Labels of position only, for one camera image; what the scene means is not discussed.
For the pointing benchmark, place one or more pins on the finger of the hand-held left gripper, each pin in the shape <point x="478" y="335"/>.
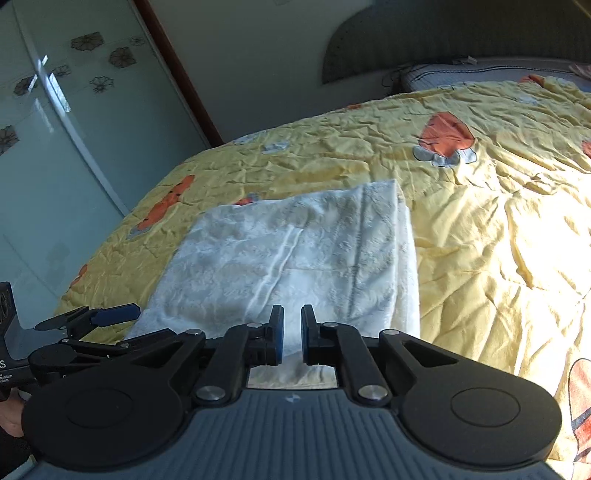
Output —
<point x="115" y="314"/>
<point x="99" y="350"/>

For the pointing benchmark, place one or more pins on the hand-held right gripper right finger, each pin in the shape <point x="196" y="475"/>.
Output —
<point x="306" y="337"/>

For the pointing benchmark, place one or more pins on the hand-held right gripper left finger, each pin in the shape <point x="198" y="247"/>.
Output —
<point x="278" y="337"/>

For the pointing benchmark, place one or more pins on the white towel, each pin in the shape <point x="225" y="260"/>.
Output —
<point x="295" y="258"/>

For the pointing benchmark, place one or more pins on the person's left hand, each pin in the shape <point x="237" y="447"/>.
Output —
<point x="10" y="413"/>

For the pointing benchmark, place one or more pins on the glass flower-print wardrobe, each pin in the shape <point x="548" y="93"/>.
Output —
<point x="69" y="138"/>

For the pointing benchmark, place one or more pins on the yellow printed blanket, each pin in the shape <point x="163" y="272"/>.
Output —
<point x="498" y="221"/>

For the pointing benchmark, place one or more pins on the grey patterned pillow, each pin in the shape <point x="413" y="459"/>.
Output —
<point x="485" y="74"/>

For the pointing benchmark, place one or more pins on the dark padded headboard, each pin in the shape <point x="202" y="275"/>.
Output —
<point x="415" y="32"/>

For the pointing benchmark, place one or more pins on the brown wooden frame strip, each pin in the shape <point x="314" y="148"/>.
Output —
<point x="180" y="74"/>

